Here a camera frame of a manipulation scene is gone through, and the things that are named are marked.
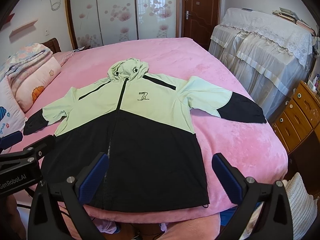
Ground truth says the white lace-covered furniture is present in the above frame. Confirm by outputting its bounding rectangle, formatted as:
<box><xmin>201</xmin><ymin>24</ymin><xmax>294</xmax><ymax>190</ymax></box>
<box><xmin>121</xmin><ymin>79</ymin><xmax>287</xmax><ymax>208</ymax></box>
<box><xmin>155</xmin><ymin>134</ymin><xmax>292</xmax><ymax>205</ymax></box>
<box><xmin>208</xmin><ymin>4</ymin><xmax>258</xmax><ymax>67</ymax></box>
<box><xmin>209</xmin><ymin>8</ymin><xmax>313</xmax><ymax>119</ymax></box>

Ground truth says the wooden drawer cabinet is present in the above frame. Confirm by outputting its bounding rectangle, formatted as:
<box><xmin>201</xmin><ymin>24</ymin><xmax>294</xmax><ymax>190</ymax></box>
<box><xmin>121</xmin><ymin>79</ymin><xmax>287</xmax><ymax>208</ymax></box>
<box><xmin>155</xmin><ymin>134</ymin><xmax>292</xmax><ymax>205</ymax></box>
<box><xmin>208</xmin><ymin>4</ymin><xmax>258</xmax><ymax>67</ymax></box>
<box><xmin>272</xmin><ymin>81</ymin><xmax>319</xmax><ymax>154</ymax></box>

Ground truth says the floral sliding wardrobe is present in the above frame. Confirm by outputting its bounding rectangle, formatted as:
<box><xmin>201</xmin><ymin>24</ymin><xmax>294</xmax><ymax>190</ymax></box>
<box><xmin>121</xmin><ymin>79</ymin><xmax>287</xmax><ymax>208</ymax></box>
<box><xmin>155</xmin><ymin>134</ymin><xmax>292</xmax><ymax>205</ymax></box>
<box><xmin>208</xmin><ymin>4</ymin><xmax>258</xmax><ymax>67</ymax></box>
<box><xmin>65</xmin><ymin>0</ymin><xmax>178</xmax><ymax>48</ymax></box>

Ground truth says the pink bed blanket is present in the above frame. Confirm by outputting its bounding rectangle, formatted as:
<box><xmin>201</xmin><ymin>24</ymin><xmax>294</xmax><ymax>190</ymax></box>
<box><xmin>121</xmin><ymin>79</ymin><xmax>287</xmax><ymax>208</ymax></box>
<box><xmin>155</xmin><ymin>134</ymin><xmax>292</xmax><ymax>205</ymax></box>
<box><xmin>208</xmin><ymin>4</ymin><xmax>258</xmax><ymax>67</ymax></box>
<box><xmin>12</xmin><ymin>38</ymin><xmax>287</xmax><ymax>223</ymax></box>

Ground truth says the green and black hooded jacket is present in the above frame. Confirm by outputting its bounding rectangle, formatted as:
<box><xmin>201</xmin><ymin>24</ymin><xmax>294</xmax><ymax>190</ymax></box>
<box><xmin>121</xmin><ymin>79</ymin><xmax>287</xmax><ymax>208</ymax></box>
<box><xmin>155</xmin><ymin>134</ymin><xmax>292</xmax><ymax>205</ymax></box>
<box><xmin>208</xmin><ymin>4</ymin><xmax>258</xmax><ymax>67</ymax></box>
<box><xmin>23</xmin><ymin>58</ymin><xmax>266</xmax><ymax>213</ymax></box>

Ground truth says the white woven basket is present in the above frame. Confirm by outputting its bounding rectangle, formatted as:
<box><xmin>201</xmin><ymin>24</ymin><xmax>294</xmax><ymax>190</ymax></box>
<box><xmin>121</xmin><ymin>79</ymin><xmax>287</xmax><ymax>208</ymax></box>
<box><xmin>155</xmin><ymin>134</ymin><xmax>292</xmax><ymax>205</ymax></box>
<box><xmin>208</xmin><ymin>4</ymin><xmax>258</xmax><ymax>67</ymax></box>
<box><xmin>285</xmin><ymin>172</ymin><xmax>318</xmax><ymax>240</ymax></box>

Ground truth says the wooden headboard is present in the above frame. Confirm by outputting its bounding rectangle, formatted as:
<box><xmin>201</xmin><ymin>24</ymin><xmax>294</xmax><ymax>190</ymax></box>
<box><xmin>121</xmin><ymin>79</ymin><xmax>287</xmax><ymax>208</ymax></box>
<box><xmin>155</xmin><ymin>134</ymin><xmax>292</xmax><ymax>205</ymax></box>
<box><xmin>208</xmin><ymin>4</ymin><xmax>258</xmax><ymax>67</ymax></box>
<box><xmin>42</xmin><ymin>38</ymin><xmax>61</xmax><ymax>54</ymax></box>

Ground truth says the white pillow with blue print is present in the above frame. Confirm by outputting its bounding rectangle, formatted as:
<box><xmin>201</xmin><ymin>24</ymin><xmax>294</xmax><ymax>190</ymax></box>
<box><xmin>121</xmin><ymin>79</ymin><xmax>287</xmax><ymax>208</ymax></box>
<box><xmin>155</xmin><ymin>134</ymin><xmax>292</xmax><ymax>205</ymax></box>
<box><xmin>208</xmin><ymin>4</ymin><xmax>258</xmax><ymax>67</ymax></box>
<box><xmin>0</xmin><ymin>77</ymin><xmax>26</xmax><ymax>137</ymax></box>

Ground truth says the stack of books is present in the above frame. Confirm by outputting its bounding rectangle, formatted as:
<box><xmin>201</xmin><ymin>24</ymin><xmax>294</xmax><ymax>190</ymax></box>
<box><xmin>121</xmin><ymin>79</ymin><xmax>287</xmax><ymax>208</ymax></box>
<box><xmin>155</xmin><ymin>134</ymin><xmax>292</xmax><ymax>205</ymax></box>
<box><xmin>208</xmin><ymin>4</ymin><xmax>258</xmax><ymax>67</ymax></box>
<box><xmin>272</xmin><ymin>8</ymin><xmax>317</xmax><ymax>36</ymax></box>

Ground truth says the pink wall shelf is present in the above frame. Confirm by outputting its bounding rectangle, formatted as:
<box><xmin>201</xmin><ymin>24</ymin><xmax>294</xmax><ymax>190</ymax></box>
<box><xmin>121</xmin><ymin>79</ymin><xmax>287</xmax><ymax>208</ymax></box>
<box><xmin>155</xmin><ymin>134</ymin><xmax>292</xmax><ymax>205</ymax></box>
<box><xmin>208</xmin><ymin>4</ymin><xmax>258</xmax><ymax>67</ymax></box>
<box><xmin>9</xmin><ymin>19</ymin><xmax>38</xmax><ymax>37</ymax></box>

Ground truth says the folded floral quilt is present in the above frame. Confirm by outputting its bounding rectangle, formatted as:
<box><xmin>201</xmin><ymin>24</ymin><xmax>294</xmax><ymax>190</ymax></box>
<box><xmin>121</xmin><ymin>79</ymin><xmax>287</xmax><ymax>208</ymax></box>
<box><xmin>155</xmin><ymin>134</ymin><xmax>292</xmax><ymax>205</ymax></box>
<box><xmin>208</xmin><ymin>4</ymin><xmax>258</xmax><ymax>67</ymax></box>
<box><xmin>1</xmin><ymin>43</ymin><xmax>53</xmax><ymax>80</ymax></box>

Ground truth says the brown wooden door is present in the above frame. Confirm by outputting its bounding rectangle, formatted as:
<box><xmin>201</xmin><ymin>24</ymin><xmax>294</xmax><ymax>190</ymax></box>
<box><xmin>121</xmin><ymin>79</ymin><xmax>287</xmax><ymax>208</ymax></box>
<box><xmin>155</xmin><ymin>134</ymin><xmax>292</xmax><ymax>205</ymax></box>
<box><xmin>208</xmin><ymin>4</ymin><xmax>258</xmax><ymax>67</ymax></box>
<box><xmin>181</xmin><ymin>0</ymin><xmax>220</xmax><ymax>50</ymax></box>

